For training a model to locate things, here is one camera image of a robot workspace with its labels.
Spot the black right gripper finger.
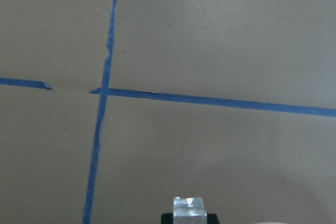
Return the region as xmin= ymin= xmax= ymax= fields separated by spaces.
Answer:
xmin=161 ymin=212 xmax=219 ymax=224

